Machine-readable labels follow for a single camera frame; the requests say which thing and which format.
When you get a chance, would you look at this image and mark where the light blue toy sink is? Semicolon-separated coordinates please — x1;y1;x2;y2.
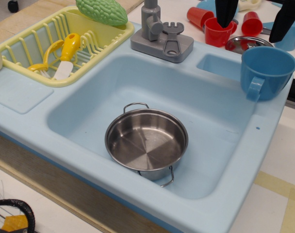
0;41;291;233

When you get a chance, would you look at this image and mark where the yellow dish drying rack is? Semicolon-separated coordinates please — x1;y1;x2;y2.
0;6;134;87

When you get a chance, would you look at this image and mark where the black caster wheel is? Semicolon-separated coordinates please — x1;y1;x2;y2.
7;0;19;13

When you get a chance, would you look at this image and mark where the blue plastic cup with handle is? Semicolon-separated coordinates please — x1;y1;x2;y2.
240;47;295;102

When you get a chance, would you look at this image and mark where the yellow handled toy knife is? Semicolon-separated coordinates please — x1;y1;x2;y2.
54;33;81;80

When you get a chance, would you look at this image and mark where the red cup lying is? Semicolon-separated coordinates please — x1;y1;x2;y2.
187;7;214;29
241;11;263;36

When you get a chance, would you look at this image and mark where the steel pot lid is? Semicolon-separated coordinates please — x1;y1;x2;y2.
225;36;273;54

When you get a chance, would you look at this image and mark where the cream toy top right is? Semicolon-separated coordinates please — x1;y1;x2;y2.
238;0;262;12

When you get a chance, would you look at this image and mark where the green toy bitter gourd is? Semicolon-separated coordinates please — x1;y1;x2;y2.
76;0;128;26

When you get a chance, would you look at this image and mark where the grey toy pasta fork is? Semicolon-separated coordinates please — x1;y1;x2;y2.
163;22;184;57

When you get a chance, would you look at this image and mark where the red cup lying left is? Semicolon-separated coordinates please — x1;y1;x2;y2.
187;7;214;29

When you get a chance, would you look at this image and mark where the red cup upright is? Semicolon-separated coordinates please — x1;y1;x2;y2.
204;17;237;47

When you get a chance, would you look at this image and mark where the yellow tag near cable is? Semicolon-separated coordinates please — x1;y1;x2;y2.
1;215;28;232

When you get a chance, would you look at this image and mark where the blue plate top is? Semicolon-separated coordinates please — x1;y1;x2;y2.
196;0;216;13

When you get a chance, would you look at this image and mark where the red cup lying right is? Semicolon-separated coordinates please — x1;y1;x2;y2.
241;11;263;36

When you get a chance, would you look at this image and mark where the grey toy faucet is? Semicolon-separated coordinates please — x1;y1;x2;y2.
131;0;194;63

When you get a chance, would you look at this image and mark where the yellow toy spoon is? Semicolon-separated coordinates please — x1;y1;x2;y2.
27;40;64;71

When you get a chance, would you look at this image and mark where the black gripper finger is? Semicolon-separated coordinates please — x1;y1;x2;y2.
215;0;238;28
269;0;295;43

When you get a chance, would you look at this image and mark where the stainless steel pot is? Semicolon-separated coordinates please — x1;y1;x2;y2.
105;102;189;187

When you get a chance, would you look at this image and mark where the light blue cup right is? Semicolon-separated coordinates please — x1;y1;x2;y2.
274;21;295;51

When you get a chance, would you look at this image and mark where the black braided cable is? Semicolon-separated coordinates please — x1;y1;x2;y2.
0;199;36;233

